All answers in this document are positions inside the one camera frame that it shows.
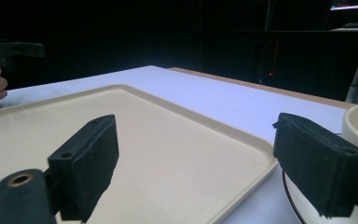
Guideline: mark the beige plastic tray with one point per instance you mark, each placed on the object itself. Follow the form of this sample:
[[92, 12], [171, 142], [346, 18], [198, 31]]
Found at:
[[174, 149]]

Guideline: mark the monitor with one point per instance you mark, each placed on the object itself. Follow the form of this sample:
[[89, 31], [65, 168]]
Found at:
[[352, 5]]

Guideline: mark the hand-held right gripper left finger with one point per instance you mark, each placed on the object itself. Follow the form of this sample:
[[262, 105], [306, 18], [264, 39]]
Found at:
[[85, 161]]

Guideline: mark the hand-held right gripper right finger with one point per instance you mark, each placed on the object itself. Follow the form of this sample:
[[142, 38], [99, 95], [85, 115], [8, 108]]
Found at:
[[317, 161]]

